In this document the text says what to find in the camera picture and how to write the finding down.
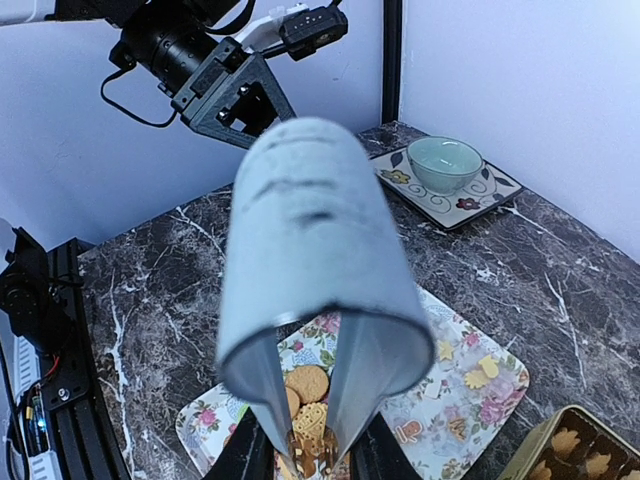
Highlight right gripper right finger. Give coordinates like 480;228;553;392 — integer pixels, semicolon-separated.
349;413;422;480

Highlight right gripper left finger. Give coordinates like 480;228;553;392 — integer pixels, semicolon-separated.
203;409;274;480

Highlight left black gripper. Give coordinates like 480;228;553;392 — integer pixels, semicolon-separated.
171;37;295;149

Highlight metal serving tongs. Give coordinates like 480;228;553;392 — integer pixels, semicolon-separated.
216;117;436;461

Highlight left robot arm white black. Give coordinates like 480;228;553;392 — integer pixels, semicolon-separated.
1;0;348;149

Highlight floral rectangular tray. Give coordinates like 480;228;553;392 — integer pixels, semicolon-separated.
176;289;530;479

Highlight brown round cookie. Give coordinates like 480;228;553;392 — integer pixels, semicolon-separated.
285;365;329;404

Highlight gold cookie tin box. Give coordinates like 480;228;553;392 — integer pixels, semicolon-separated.
500;405;639;480

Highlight green ceramic bowl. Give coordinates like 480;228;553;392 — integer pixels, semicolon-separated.
406;136;484;196

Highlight floral square coaster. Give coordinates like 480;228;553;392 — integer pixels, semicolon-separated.
368;144;525;232

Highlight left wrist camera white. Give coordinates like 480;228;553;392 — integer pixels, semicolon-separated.
233;1;348;61

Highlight left black frame post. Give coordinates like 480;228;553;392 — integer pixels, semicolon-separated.
381;0;403;124

